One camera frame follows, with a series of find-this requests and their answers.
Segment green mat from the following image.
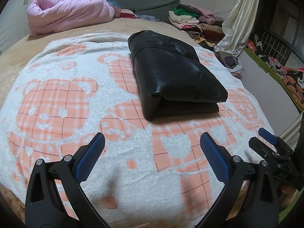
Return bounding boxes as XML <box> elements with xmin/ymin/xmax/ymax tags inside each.
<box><xmin>243</xmin><ymin>47</ymin><xmax>304</xmax><ymax>112</ymax></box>

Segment grey headboard cushion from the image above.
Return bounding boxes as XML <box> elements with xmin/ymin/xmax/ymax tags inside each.
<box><xmin>58</xmin><ymin>0</ymin><xmax>181</xmax><ymax>24</ymax></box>

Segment white and orange bear blanket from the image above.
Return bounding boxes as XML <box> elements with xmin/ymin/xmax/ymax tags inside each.
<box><xmin>0</xmin><ymin>32</ymin><xmax>276</xmax><ymax>228</ymax></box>

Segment person's right hand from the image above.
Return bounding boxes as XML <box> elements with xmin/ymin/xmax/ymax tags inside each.
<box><xmin>280</xmin><ymin>184</ymin><xmax>298</xmax><ymax>211</ymax></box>

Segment cream satin curtain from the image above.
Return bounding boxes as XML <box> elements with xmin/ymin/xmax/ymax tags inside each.
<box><xmin>214</xmin><ymin>0</ymin><xmax>263</xmax><ymax>57</ymax></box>

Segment black metal rail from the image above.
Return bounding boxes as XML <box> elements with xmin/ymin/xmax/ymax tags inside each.
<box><xmin>252</xmin><ymin>26</ymin><xmax>304</xmax><ymax>69</ymax></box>

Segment white wardrobe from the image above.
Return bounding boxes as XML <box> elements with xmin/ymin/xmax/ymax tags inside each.
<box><xmin>0</xmin><ymin>0</ymin><xmax>36</xmax><ymax>55</ymax></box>

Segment scattered colourful clothes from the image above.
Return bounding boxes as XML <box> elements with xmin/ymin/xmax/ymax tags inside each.
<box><xmin>247</xmin><ymin>34</ymin><xmax>304</xmax><ymax>106</ymax></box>

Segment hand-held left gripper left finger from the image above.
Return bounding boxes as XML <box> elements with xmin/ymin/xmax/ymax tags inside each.
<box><xmin>25</xmin><ymin>132</ymin><xmax>106</xmax><ymax>228</ymax></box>

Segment pink quilt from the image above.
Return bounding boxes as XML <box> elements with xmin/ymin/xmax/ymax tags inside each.
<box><xmin>27</xmin><ymin>0</ymin><xmax>122</xmax><ymax>36</ymax></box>

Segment black leather jacket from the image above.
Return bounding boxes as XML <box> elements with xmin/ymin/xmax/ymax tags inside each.
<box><xmin>127</xmin><ymin>30</ymin><xmax>229</xmax><ymax>121</ymax></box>

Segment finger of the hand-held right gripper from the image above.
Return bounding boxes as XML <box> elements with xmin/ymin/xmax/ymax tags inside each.
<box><xmin>248</xmin><ymin>137</ymin><xmax>276</xmax><ymax>162</ymax></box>
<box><xmin>258</xmin><ymin>128</ymin><xmax>278</xmax><ymax>146</ymax></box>

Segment tan fluffy blanket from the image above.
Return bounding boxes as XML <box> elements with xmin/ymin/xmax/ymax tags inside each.
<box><xmin>0</xmin><ymin>17</ymin><xmax>252</xmax><ymax>228</ymax></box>

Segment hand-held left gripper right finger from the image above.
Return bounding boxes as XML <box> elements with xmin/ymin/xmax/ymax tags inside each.
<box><xmin>197</xmin><ymin>132</ymin><xmax>279</xmax><ymax>228</ymax></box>

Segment purple cloth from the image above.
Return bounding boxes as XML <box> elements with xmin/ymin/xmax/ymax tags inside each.
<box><xmin>215</xmin><ymin>51</ymin><xmax>244</xmax><ymax>78</ymax></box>

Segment red and teal clothes heap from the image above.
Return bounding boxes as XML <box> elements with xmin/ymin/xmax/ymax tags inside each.
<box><xmin>108</xmin><ymin>0</ymin><xmax>160</xmax><ymax>22</ymax></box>

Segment pile of folded clothes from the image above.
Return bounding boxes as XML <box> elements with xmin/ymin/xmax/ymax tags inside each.
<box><xmin>168</xmin><ymin>3</ymin><xmax>226</xmax><ymax>47</ymax></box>

